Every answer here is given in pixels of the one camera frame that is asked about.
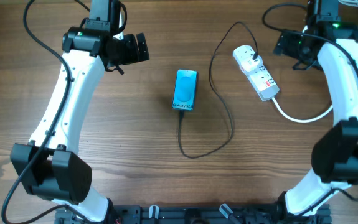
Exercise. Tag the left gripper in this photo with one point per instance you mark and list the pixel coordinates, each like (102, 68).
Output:
(132, 56)

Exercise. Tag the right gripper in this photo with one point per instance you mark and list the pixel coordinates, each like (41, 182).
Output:
(289, 48)

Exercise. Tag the white power strip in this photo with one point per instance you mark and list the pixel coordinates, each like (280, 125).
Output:
(257, 74)

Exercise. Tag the blue Galaxy S25 smartphone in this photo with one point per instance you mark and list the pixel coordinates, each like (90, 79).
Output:
(185, 89)

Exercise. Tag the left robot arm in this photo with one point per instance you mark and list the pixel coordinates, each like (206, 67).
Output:
(48, 165)

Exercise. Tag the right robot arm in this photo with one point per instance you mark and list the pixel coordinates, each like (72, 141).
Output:
(331, 45)

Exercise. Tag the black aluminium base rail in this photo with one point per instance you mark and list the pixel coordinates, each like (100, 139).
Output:
(262, 213)

